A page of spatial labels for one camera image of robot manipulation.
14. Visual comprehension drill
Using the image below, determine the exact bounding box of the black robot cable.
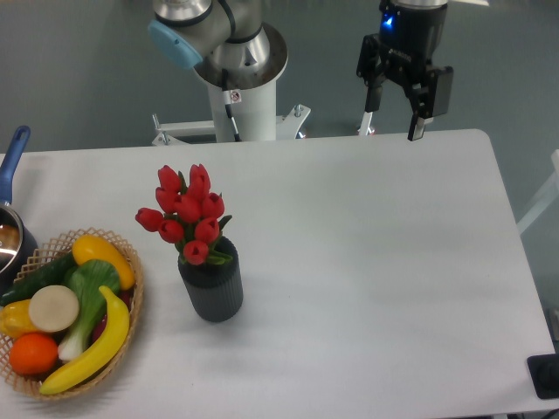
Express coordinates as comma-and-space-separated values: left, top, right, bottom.
220, 68, 243, 143

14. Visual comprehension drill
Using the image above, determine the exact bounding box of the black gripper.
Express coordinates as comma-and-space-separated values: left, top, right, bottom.
356, 1, 453, 141

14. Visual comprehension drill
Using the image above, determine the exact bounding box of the green bok choy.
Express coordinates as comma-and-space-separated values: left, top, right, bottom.
59, 259, 121, 363

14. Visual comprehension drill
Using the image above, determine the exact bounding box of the red fruit in basket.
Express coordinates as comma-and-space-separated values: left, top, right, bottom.
90, 290, 133, 344

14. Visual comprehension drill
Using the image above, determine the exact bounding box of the red tulip bouquet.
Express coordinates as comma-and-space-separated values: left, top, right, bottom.
135, 164, 233, 266

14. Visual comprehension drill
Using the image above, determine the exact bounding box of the yellow banana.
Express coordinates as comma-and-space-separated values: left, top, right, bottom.
39, 285, 130, 395

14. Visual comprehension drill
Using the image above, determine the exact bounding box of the black device at edge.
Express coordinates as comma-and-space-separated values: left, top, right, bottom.
527, 354, 558, 400

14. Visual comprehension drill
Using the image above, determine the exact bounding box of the beige round disc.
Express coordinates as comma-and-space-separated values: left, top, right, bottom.
28, 285, 79, 333

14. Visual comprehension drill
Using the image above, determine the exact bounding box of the dark grey ribbed vase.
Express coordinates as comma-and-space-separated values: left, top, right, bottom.
178, 237, 244, 323

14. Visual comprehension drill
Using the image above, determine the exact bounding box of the green cucumber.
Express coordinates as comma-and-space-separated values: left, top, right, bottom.
1, 253, 77, 307

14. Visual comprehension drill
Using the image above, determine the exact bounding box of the blue handled saucepan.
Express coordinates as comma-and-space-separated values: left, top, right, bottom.
1, 126, 37, 294

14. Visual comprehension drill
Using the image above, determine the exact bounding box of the yellow bell pepper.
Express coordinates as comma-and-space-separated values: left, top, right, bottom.
1, 299, 39, 339

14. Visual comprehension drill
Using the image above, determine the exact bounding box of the orange fruit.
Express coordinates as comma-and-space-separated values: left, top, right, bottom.
9, 333, 58, 375

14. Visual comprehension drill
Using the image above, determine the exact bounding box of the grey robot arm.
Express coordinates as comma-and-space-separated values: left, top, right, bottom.
148, 1, 453, 143

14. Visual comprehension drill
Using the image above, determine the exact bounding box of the white frame at right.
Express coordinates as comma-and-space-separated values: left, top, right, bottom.
516, 149, 558, 235

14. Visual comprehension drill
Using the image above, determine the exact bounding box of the woven wicker basket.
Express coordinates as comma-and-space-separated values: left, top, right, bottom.
1, 228, 144, 401

